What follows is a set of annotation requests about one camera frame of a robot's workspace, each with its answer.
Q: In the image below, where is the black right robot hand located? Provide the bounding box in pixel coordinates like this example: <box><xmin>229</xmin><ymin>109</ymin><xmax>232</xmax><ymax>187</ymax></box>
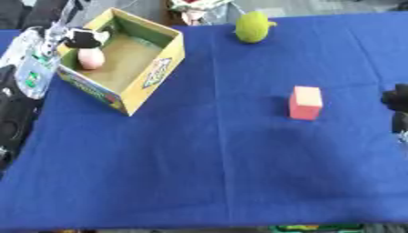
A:
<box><xmin>379</xmin><ymin>84</ymin><xmax>408</xmax><ymax>135</ymax></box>

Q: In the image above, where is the pink egg-shaped toy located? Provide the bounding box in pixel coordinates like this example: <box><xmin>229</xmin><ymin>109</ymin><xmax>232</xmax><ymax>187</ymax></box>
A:
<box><xmin>76</xmin><ymin>47</ymin><xmax>107</xmax><ymax>71</ymax></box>

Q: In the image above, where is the tan cardboard box green inside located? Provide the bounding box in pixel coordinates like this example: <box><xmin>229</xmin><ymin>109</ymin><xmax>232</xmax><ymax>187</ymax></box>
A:
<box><xmin>56</xmin><ymin>6</ymin><xmax>187</xmax><ymax>117</ymax></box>

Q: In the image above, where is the pink rectangular block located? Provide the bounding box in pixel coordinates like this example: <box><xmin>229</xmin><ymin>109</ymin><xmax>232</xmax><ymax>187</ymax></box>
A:
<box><xmin>287</xmin><ymin>86</ymin><xmax>325</xmax><ymax>121</ymax></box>

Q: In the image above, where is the green plush toy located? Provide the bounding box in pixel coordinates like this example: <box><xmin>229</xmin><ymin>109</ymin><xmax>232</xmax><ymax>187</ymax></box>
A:
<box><xmin>232</xmin><ymin>10</ymin><xmax>280</xmax><ymax>45</ymax></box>

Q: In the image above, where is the person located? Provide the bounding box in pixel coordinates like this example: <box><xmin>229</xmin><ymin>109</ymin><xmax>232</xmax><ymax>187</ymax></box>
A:
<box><xmin>164</xmin><ymin>0</ymin><xmax>236</xmax><ymax>26</ymax></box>

